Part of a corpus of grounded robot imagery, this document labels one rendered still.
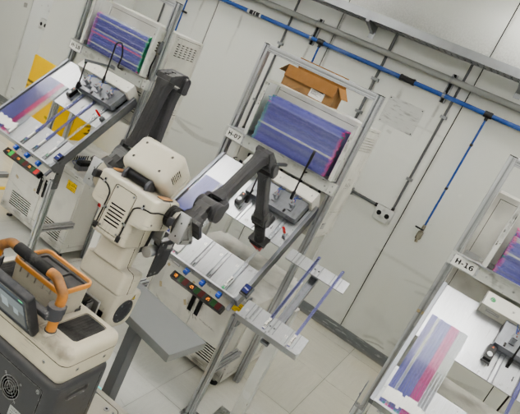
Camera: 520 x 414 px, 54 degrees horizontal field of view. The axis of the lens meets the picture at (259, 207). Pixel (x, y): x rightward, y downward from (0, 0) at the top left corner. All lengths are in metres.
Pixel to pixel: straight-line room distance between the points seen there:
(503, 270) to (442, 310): 0.34
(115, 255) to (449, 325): 1.56
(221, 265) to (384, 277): 1.95
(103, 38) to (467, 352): 2.90
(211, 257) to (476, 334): 1.34
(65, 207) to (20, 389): 2.02
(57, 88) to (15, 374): 2.34
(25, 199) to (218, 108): 1.93
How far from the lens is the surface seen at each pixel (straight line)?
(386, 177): 4.22
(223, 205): 1.92
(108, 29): 3.72
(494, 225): 2.80
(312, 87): 3.21
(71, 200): 3.66
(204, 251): 2.71
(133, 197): 1.85
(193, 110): 5.04
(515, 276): 2.64
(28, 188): 3.98
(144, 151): 1.92
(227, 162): 3.06
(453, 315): 2.66
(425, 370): 2.50
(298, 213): 2.75
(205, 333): 3.09
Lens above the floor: 1.83
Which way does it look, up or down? 15 degrees down
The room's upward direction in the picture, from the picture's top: 25 degrees clockwise
